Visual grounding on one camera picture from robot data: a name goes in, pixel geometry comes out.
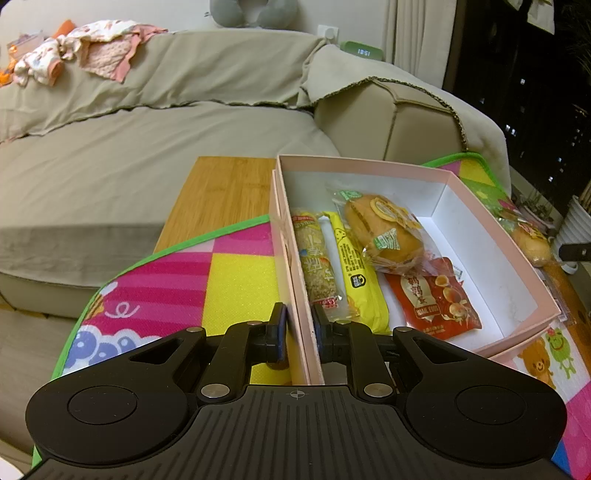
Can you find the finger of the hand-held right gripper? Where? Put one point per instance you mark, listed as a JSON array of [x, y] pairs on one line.
[[577, 257]]

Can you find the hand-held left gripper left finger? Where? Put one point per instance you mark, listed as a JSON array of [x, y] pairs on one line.
[[279, 330]]

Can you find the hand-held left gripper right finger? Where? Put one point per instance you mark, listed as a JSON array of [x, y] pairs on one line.
[[319, 330]]

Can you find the bread bun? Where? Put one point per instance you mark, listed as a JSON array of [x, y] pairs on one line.
[[531, 244], [383, 230]]

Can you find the yellow snack packet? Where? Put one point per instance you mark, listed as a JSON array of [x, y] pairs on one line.
[[358, 281]]

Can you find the grain bar clear packet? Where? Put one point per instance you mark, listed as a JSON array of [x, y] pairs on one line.
[[314, 263]]

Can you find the red quail egg packet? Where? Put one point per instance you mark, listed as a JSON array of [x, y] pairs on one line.
[[429, 300]]

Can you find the white ribbed plant pot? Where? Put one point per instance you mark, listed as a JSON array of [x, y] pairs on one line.
[[577, 221]]

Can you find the colourful cartoon play mat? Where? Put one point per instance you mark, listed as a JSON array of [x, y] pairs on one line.
[[231, 286]]

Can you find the wooden table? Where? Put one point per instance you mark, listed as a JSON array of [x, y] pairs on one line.
[[217, 198]]

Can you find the dark glass window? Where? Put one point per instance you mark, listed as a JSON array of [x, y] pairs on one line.
[[508, 69]]

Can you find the beige sofa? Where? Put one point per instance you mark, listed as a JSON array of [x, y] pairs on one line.
[[360, 124]]

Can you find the beige sofa cover cloth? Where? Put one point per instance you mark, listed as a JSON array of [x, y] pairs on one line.
[[138, 161]]

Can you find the beige fringed armrest cloth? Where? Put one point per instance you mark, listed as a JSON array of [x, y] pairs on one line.
[[351, 69]]

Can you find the cream curtain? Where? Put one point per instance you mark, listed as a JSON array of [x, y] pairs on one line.
[[415, 32]]

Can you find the green digital clock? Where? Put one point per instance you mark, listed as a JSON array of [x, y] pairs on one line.
[[362, 51]]

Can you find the grey neck pillow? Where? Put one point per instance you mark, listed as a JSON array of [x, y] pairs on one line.
[[226, 11]]

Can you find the white floral baby garment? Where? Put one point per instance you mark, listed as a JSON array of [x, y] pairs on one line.
[[39, 64]]

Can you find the orange cloth item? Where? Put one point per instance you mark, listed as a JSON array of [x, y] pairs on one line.
[[63, 28]]

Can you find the white wall socket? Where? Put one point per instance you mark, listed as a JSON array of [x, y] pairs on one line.
[[328, 32]]

